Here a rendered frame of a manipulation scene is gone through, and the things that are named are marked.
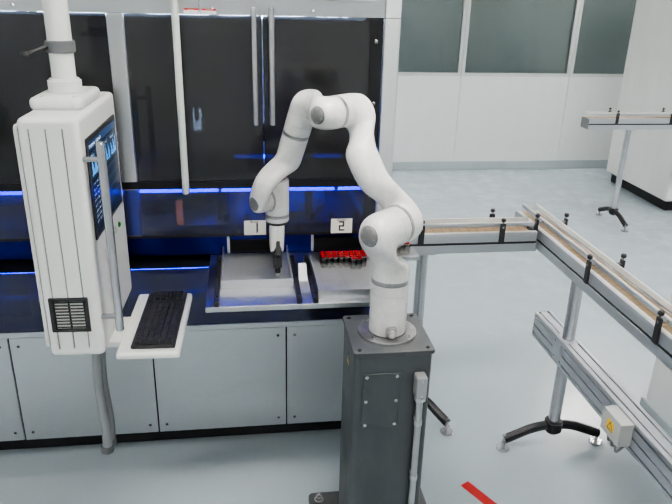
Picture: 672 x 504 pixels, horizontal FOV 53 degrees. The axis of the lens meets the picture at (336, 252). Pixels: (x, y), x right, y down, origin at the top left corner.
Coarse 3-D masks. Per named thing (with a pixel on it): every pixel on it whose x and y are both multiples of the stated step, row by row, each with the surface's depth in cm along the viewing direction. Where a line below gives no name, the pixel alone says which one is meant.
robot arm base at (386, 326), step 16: (384, 288) 207; (400, 288) 207; (384, 304) 209; (400, 304) 210; (368, 320) 224; (384, 320) 211; (400, 320) 212; (368, 336) 214; (384, 336) 213; (400, 336) 214
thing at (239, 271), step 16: (224, 256) 270; (240, 256) 270; (256, 256) 271; (272, 256) 271; (288, 256) 263; (224, 272) 255; (240, 272) 255; (256, 272) 256; (272, 272) 256; (288, 272) 256; (224, 288) 241; (240, 288) 242; (256, 288) 243
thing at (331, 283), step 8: (312, 264) 256; (368, 264) 266; (312, 272) 255; (320, 272) 257; (328, 272) 257; (336, 272) 258; (344, 272) 258; (352, 272) 258; (360, 272) 258; (368, 272) 258; (320, 280) 250; (328, 280) 250; (336, 280) 251; (344, 280) 251; (352, 280) 251; (360, 280) 251; (368, 280) 251; (320, 288) 244; (328, 288) 244; (336, 288) 244; (344, 288) 244; (352, 288) 244; (360, 288) 245; (368, 288) 237; (320, 296) 235; (328, 296) 236; (336, 296) 236; (344, 296) 237; (352, 296) 237; (360, 296) 238; (368, 296) 238
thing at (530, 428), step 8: (528, 424) 298; (536, 424) 297; (544, 424) 296; (552, 424) 295; (560, 424) 295; (568, 424) 298; (576, 424) 299; (584, 424) 301; (512, 432) 297; (520, 432) 296; (528, 432) 296; (552, 432) 296; (560, 432) 297; (584, 432) 301; (592, 432) 301; (504, 440) 298; (512, 440) 297; (592, 440) 305; (600, 440) 305; (496, 448) 300; (504, 448) 298
